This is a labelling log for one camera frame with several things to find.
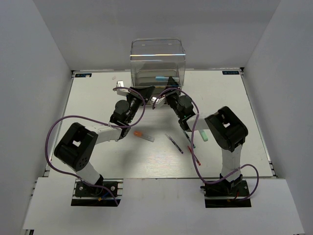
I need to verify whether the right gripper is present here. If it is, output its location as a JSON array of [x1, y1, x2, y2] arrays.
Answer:
[[161, 76, 183, 118]]

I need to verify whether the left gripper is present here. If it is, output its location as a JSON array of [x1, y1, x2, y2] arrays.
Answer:
[[126, 86, 155, 124]]

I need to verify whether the blue cap highlighter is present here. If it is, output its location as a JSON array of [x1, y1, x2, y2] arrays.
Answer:
[[155, 76, 169, 81]]

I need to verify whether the orange cap highlighter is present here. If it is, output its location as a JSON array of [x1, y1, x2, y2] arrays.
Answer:
[[134, 131, 155, 142]]

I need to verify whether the green cap highlighter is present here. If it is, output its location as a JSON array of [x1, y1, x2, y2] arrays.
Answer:
[[199, 130, 208, 141]]

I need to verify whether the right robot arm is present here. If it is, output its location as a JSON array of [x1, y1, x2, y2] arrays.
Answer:
[[165, 90, 248, 195]]

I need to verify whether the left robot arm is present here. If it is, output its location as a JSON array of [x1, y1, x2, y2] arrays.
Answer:
[[54, 86, 155, 195]]

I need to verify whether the clear plastic drawer organizer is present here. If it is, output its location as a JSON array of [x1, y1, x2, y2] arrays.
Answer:
[[130, 38, 186, 98]]

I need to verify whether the purple gel pen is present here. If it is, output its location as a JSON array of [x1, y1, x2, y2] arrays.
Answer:
[[165, 133, 183, 154]]

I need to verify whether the green gel pen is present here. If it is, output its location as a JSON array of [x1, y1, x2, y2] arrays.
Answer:
[[183, 131, 196, 148]]

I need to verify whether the right table label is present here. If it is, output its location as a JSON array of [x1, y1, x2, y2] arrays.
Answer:
[[222, 70, 240, 75]]

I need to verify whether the table label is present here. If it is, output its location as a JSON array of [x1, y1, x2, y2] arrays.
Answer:
[[222, 70, 240, 75], [75, 73, 92, 78]]

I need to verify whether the left table label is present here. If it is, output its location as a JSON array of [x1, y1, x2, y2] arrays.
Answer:
[[75, 73, 92, 78]]

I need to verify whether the red gel pen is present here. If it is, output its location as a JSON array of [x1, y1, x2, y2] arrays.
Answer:
[[187, 146, 201, 166]]

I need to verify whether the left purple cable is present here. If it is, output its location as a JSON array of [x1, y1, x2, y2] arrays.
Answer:
[[45, 87, 147, 206]]

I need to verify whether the purple cable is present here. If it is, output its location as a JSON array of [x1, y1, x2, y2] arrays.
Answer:
[[152, 87, 259, 202], [45, 87, 147, 206]]

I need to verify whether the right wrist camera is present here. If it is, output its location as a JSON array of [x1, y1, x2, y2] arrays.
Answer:
[[150, 96, 166, 109]]

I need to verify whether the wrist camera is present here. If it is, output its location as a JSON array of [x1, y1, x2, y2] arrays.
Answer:
[[150, 96, 166, 109], [113, 80, 130, 96]]

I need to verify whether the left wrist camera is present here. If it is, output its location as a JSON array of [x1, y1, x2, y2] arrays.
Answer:
[[113, 80, 130, 96]]

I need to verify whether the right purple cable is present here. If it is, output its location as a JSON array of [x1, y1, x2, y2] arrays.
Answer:
[[152, 87, 259, 202]]

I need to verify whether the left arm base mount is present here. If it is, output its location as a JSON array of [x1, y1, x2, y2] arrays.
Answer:
[[71, 179, 123, 207]]

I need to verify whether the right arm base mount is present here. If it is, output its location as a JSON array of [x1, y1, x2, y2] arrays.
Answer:
[[200, 180, 251, 209]]

